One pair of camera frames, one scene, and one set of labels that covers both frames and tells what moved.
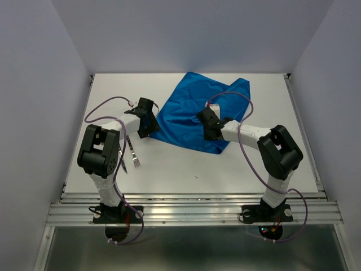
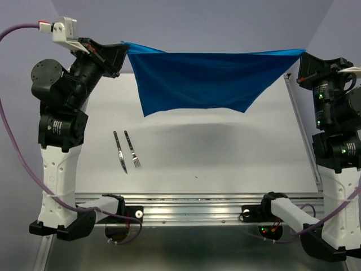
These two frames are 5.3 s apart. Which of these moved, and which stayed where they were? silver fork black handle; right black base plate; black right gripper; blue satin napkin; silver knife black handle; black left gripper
Moved: black right gripper; black left gripper; blue satin napkin
Stayed: silver fork black handle; right black base plate; silver knife black handle
